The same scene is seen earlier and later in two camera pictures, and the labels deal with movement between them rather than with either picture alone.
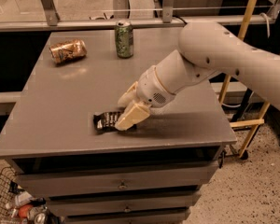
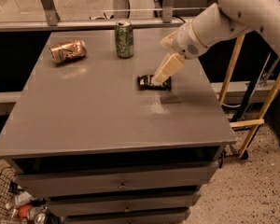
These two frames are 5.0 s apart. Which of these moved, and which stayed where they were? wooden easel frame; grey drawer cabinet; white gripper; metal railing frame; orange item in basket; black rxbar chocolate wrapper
Moved: black rxbar chocolate wrapper; white gripper
Stayed: metal railing frame; orange item in basket; grey drawer cabinet; wooden easel frame
